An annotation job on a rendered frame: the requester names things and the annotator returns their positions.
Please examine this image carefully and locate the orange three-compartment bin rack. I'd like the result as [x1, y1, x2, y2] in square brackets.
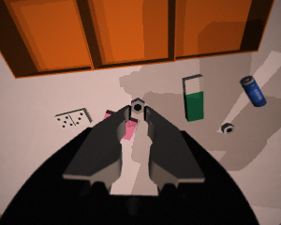
[0, 0, 274, 79]

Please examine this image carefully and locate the blue aa battery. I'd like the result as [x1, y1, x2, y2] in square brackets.
[240, 76, 267, 107]

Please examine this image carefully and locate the green and white eraser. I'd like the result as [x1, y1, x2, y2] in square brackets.
[182, 74, 204, 122]

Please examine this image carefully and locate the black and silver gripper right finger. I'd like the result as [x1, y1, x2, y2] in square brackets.
[143, 106, 259, 225]

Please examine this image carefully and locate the white domino tile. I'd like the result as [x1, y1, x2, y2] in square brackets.
[54, 108, 92, 130]

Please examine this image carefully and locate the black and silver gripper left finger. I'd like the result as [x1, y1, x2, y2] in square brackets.
[0, 105, 131, 225]

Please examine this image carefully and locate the pink block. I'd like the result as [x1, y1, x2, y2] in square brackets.
[104, 110, 138, 141]

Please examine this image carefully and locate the grey hex nut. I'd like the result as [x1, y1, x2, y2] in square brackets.
[221, 123, 234, 135]
[131, 97, 145, 114]

